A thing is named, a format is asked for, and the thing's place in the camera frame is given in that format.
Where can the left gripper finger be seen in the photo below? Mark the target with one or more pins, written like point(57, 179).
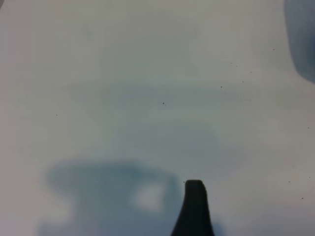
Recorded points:
point(195, 214)

